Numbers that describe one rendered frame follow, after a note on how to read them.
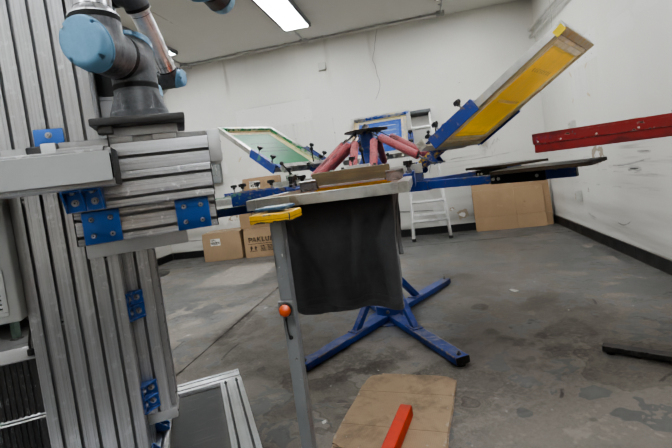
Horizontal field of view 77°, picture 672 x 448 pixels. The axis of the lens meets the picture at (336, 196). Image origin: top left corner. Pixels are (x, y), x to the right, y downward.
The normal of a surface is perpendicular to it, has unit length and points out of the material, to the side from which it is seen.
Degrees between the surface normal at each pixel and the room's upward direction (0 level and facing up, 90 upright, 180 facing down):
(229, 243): 90
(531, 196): 78
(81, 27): 98
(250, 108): 90
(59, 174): 90
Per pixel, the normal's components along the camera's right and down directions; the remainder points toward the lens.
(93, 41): -0.10, 0.20
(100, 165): 0.33, 0.00
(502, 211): -0.22, -0.13
